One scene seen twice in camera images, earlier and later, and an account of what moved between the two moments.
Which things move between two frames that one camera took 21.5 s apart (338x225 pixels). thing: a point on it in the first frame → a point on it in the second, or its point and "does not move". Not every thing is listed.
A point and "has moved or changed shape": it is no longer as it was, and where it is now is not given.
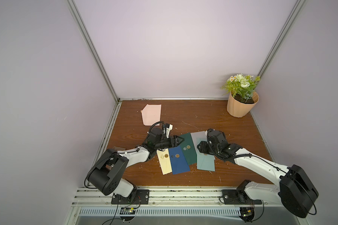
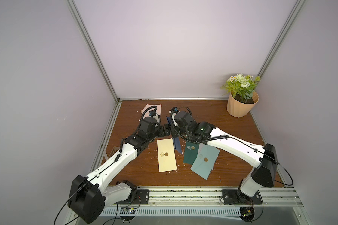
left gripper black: x=174 y=144 → x=166 y=131
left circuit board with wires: x=126 y=214 does not move
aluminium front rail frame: x=165 y=197 does not move
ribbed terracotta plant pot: x=237 y=108 does not move
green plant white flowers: x=241 y=85 does not move
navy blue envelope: x=179 y=164 has moved or changed shape
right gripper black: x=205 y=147 → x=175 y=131
